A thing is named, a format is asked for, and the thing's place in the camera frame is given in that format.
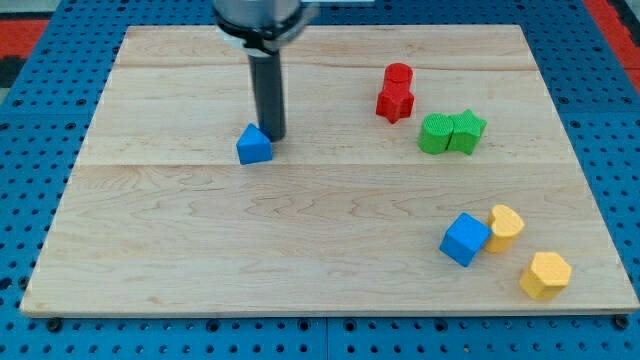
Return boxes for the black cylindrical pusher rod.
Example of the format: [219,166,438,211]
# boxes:
[249,52,286,142]

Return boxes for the blue triangle block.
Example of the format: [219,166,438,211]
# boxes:
[236,123,273,165]

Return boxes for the blue cube block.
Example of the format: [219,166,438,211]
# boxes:
[439,212,491,267]

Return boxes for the red star block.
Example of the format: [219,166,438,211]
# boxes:
[376,81,415,124]

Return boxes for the red cylinder block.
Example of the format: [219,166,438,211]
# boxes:
[383,63,413,92]

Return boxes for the green cylinder block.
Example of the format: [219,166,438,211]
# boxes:
[417,113,454,155]

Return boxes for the light wooden board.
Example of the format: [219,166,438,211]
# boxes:
[20,25,639,318]

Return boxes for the green star block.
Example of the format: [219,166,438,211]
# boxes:
[447,109,487,155]

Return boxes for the yellow heart block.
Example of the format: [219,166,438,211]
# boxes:
[484,204,525,253]

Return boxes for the yellow hexagon block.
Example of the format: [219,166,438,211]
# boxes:
[519,252,573,301]

